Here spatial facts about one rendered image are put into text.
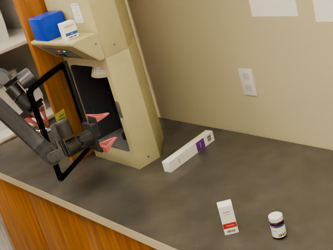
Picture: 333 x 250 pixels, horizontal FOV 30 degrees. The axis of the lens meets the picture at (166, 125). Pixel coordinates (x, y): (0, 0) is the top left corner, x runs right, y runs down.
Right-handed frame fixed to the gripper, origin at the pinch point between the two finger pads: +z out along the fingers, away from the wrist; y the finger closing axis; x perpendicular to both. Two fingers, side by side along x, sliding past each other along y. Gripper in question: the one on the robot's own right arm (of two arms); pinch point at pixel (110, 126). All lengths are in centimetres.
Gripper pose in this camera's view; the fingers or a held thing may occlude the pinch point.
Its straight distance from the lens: 224.7
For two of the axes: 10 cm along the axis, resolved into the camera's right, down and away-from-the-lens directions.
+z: 7.3, -4.1, 5.4
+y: -2.5, -9.0, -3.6
